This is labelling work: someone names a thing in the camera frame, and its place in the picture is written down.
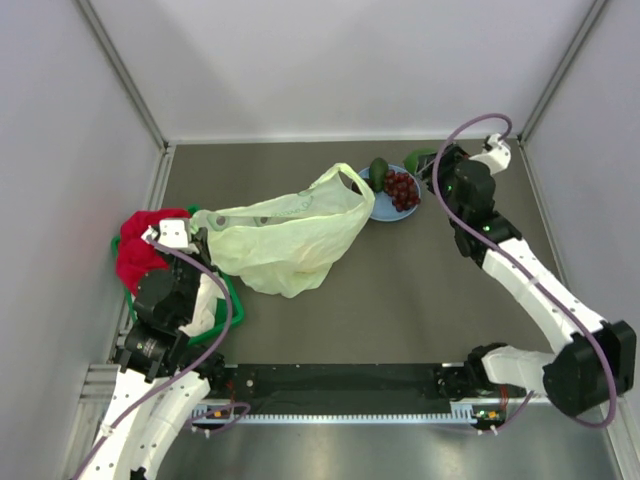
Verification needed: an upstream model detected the green plastic tray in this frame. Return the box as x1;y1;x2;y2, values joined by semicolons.
110;203;247;346

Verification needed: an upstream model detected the aluminium frame profile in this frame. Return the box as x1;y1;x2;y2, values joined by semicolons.
73;0;169;151

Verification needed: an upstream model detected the white cloth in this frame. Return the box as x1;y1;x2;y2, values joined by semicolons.
180;274;224;337

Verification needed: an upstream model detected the light green plastic bag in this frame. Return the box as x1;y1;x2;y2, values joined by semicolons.
190;163;375;298

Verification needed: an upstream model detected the red cloth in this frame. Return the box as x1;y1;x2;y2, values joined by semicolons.
116;208;191;294

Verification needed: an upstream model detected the green avocado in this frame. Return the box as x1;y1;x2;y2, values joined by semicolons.
369;157;389;193

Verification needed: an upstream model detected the dark purple fig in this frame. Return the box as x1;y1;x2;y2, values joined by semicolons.
351;181;362;195

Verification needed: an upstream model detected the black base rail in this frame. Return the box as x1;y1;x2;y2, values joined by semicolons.
208;363;500;416

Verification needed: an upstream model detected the blue round plate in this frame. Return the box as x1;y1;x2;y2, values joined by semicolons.
370;164;422;222

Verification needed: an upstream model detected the green lime fruit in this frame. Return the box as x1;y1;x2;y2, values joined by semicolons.
403;148;437;174

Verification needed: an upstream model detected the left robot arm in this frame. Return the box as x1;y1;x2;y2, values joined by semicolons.
73;217;234;479

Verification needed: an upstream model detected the red grape bunch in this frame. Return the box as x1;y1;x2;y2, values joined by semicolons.
383;170;420;212

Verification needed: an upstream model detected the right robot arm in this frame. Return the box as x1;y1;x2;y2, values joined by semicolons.
415;134;637;418

